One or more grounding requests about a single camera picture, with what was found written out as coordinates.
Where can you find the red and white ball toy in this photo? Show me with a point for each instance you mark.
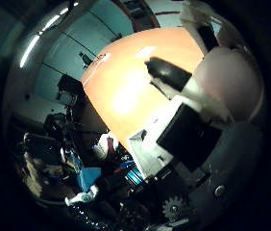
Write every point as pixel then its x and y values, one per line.
pixel 228 80

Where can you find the cyan blue box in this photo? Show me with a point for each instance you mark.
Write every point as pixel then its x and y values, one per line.
pixel 134 176

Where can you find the blue cloth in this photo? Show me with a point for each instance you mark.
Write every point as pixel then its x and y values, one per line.
pixel 89 178

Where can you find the white crumpled object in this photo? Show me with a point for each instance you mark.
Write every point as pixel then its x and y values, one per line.
pixel 82 196

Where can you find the black equipment on stand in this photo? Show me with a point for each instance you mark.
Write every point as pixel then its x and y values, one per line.
pixel 69 89

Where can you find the beige furry object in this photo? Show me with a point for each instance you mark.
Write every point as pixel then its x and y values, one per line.
pixel 33 174

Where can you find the short ceiling light strip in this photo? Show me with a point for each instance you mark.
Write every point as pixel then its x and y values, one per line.
pixel 50 23

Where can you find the long ceiling light strip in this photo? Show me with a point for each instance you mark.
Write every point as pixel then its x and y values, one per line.
pixel 29 50

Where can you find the black wall mounted camera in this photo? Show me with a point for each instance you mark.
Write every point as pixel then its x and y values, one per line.
pixel 86 60

